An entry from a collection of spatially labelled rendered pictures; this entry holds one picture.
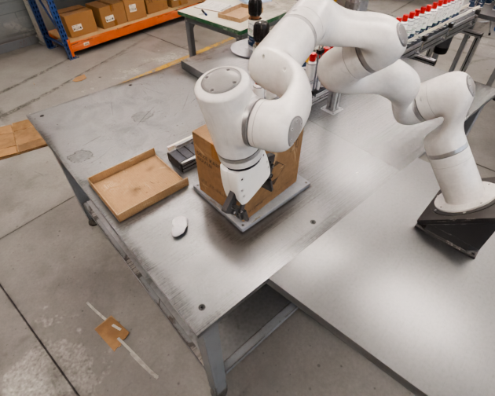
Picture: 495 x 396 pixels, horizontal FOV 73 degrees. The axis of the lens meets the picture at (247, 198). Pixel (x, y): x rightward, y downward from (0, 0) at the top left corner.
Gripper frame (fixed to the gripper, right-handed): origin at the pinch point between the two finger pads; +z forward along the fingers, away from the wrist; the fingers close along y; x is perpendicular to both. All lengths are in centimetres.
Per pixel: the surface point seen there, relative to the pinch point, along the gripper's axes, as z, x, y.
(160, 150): 42, -76, -20
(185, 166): 40, -57, -17
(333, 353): 128, 21, -4
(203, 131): 13.9, -38.8, -19.9
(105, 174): 34, -79, 5
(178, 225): 35, -36, 6
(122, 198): 35, -64, 9
